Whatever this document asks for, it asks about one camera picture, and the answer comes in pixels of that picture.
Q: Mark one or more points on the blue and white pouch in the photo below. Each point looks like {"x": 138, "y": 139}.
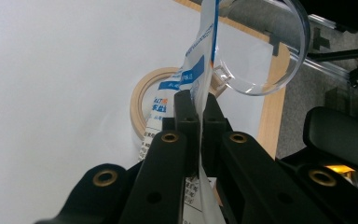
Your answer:
{"x": 195, "y": 71}

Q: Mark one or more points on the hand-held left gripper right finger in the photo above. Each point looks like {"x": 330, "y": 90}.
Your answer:
{"x": 248, "y": 174}

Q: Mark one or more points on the aluminium rail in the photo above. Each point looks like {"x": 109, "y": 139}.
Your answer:
{"x": 329, "y": 67}

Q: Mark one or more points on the black tripod stand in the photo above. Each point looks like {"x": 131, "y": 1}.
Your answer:
{"x": 348, "y": 54}

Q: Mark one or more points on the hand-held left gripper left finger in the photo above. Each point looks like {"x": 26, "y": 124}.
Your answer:
{"x": 164, "y": 174}

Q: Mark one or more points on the white board with wooden frame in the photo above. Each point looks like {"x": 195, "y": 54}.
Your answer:
{"x": 43, "y": 77}

